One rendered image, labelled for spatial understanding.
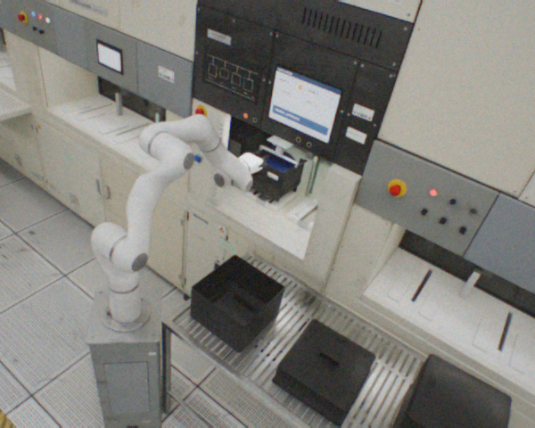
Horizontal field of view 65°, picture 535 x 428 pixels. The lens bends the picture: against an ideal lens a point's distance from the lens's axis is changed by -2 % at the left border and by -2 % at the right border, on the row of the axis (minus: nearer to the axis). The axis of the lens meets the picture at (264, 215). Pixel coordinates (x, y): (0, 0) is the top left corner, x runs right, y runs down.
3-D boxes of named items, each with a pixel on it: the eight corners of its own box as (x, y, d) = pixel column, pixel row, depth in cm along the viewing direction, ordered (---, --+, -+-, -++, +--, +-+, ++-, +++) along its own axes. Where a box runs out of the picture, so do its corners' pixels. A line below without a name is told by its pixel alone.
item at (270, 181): (242, 190, 230) (250, 137, 210) (265, 176, 244) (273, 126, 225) (279, 209, 220) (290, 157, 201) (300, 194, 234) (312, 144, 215)
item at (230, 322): (231, 280, 195) (234, 253, 185) (279, 313, 184) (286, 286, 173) (188, 315, 176) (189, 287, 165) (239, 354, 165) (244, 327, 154)
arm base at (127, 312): (98, 333, 163) (94, 301, 152) (104, 295, 177) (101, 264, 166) (149, 331, 167) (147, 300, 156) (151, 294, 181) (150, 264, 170)
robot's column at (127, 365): (103, 435, 204) (85, 343, 158) (110, 382, 226) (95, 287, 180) (161, 431, 210) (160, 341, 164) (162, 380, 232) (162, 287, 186)
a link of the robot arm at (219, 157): (238, 143, 159) (258, 180, 186) (206, 127, 166) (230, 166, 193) (225, 161, 157) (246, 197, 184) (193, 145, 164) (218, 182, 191)
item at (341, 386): (270, 381, 158) (275, 361, 150) (308, 331, 179) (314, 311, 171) (340, 428, 147) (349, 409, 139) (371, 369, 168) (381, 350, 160)
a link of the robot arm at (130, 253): (117, 255, 158) (145, 277, 152) (92, 255, 147) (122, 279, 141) (173, 135, 152) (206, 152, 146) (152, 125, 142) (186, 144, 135)
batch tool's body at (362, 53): (177, 303, 275) (189, -38, 157) (262, 236, 341) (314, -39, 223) (288, 384, 241) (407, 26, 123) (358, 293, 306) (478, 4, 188)
